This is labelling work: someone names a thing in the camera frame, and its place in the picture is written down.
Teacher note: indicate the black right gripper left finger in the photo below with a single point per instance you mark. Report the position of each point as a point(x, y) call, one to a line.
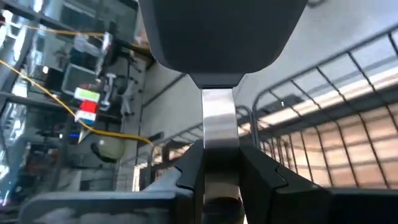
point(196, 168)

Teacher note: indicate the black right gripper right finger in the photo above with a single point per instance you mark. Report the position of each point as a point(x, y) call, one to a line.
point(264, 193)

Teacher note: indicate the red box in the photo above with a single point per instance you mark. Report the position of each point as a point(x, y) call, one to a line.
point(88, 106)

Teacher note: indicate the green and white box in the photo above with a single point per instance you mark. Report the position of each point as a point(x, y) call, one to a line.
point(87, 94)

